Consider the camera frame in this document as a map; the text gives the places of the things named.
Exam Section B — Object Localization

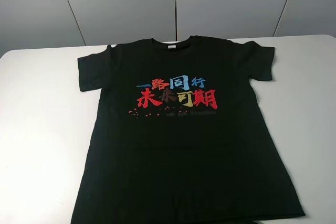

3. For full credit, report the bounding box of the black printed t-shirt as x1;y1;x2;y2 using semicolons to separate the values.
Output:
71;36;301;223

